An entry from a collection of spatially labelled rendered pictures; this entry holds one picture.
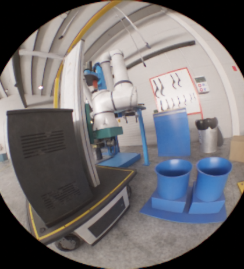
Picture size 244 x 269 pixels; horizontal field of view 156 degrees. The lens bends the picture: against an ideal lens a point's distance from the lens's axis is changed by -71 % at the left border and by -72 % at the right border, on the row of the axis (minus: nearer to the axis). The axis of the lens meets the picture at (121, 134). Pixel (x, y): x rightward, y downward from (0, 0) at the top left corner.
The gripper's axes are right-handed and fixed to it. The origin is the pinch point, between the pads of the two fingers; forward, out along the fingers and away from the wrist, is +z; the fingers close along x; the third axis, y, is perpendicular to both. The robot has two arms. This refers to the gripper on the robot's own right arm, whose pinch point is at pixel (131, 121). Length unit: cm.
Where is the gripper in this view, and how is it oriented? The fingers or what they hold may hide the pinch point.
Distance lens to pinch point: 116.4
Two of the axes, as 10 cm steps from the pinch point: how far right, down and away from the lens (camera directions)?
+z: 2.2, 8.7, 4.5
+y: -3.3, 5.0, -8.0
